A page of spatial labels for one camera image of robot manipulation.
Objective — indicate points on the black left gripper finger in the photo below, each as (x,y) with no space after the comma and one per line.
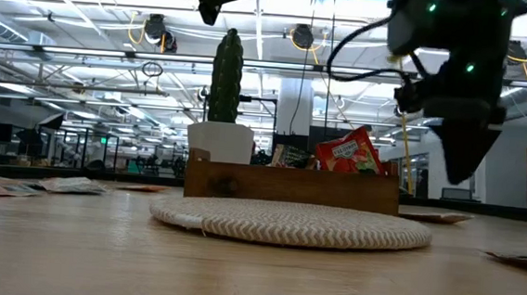
(209,11)

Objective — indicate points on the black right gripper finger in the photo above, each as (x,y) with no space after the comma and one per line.
(463,152)

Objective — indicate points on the wooden compartment box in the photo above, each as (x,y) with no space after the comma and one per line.
(288,186)

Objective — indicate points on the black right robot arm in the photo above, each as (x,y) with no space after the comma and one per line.
(458,21)

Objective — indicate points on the green cactus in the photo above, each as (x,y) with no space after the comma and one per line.
(226,75)

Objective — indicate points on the black cabinet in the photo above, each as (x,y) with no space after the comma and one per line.
(287,140)

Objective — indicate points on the black metal racks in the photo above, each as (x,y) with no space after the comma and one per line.
(89,149)

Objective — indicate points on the round white woven mat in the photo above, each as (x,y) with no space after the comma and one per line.
(290,224)

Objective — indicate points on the black softbox lamp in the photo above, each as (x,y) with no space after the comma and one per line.
(52,120)

